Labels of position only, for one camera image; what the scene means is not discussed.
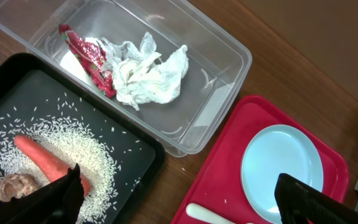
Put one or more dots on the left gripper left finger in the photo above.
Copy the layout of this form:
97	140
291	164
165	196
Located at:
57	202

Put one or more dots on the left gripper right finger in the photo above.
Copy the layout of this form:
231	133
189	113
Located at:
299	203

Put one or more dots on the orange carrot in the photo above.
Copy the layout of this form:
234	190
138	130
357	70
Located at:
50	165

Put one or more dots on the brown food scrap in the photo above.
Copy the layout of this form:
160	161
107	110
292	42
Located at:
17	186

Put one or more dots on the light blue plate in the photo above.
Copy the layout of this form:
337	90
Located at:
274	150

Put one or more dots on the white rice grains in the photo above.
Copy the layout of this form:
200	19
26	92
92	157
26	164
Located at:
110	157

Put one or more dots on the white plastic spoon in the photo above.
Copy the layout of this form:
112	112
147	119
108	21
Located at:
200	213

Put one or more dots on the white napkin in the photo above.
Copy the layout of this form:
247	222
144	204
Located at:
139	75

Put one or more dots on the red snack wrapper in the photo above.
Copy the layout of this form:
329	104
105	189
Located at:
91	57

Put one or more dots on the black waste tray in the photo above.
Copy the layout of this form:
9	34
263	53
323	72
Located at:
27	76

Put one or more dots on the clear plastic waste bin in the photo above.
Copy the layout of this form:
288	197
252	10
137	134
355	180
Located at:
218	63

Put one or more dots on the red serving tray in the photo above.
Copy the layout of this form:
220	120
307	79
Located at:
218	184

